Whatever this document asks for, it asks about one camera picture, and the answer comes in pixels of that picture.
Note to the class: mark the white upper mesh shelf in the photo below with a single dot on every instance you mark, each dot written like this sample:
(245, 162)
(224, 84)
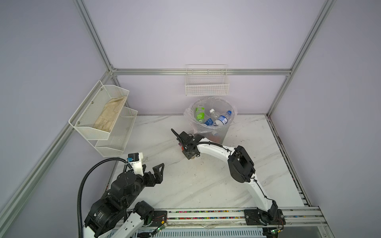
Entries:
(85, 118)

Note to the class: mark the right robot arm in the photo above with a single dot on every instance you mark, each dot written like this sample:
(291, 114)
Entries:
(241, 168)

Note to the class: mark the clear plastic bin liner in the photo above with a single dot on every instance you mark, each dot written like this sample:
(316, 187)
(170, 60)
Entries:
(189, 119)

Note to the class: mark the small blue label bottle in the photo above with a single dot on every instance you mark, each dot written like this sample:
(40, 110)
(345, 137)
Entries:
(223, 119)

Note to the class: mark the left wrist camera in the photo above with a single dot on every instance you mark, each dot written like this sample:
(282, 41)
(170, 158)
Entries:
(135, 163)

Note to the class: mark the grey mesh waste bin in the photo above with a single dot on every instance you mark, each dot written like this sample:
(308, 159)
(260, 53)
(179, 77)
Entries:
(212, 131)

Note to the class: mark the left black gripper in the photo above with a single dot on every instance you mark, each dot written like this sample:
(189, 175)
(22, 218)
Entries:
(152, 182)

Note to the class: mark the green label clear bottle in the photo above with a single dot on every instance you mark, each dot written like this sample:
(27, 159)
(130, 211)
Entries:
(200, 114)

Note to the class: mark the white mesh shelf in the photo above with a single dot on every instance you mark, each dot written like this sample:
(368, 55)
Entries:
(120, 134)
(85, 118)

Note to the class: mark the beige cloth in shelf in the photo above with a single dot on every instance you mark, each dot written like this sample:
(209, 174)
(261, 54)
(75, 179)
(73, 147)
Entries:
(109, 114)

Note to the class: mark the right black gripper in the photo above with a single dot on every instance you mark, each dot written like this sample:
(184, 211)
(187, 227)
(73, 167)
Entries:
(187, 156)

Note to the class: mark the Pocari bottle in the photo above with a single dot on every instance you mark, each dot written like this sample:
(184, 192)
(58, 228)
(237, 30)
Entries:
(214, 115)

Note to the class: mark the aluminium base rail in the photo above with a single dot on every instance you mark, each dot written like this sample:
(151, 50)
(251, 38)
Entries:
(290, 222)

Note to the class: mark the white wire wall basket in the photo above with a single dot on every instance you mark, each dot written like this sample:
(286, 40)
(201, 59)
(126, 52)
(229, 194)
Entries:
(206, 80)

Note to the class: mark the white lower mesh shelf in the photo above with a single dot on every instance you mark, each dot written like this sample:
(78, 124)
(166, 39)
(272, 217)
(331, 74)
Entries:
(120, 134)

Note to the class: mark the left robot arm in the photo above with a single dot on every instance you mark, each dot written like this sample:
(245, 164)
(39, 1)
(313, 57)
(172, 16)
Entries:
(114, 204)

